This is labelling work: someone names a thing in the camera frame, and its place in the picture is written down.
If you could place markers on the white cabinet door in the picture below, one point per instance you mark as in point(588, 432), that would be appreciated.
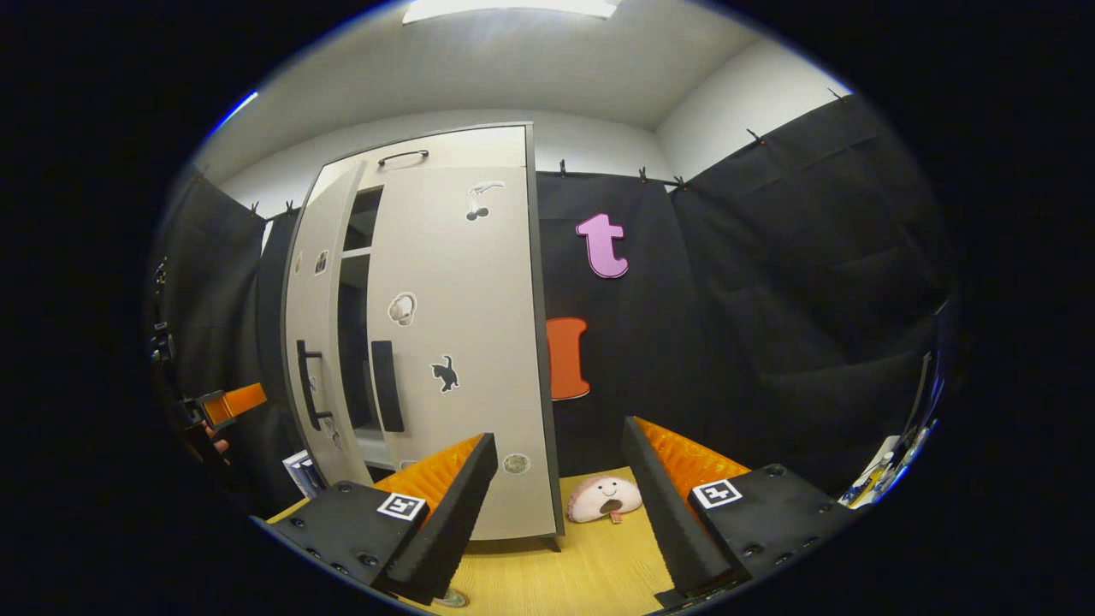
point(479, 282)
point(316, 299)

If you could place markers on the white cabinet drawer front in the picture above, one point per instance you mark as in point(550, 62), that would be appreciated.
point(462, 145)

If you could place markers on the white and blue box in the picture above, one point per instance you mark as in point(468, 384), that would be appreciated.
point(301, 472)

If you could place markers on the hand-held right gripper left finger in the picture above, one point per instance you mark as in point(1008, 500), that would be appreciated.
point(453, 522)

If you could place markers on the pink smiling plush toy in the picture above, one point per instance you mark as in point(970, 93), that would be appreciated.
point(603, 498)

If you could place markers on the black backdrop cloth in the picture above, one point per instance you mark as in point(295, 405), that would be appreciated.
point(770, 299)
point(214, 282)

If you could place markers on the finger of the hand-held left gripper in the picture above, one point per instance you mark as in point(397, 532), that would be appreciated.
point(235, 405)

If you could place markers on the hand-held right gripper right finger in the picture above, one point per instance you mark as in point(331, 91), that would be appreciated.
point(667, 513)

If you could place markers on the colourful printed object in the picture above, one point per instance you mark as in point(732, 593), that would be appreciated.
point(877, 475)

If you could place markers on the long ceiling light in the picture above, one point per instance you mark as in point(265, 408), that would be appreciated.
point(233, 113)
point(513, 8)

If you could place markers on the white and grey cabinet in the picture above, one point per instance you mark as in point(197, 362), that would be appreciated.
point(530, 342)

